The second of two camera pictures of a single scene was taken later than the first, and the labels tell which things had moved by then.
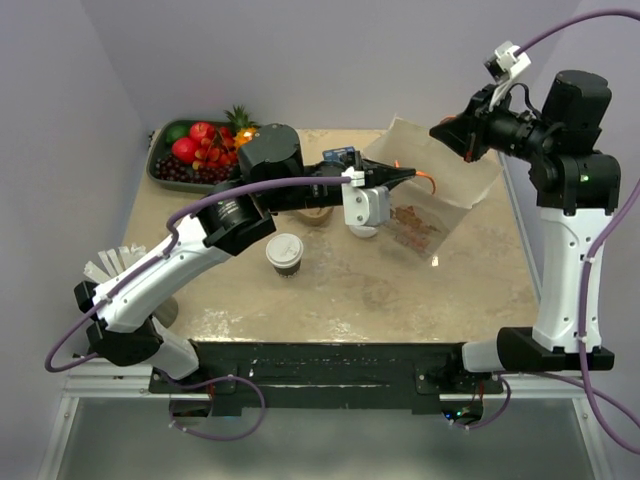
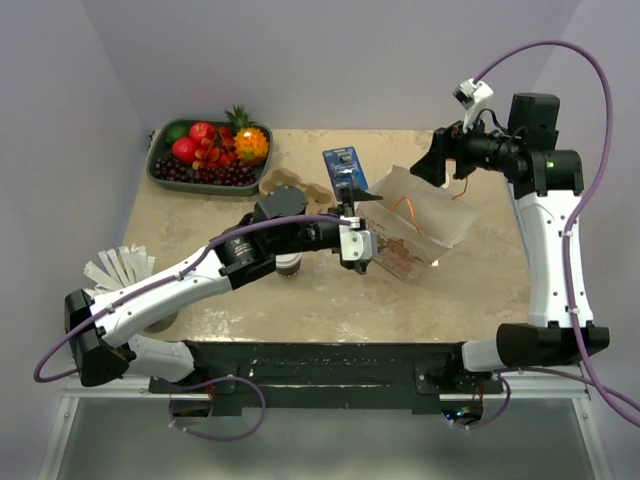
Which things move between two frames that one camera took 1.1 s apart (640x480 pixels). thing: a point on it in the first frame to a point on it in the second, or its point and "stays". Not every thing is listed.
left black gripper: (382, 172) to (350, 196)
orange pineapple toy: (245, 128) stays
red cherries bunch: (216, 149) stays
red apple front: (183, 149) stays
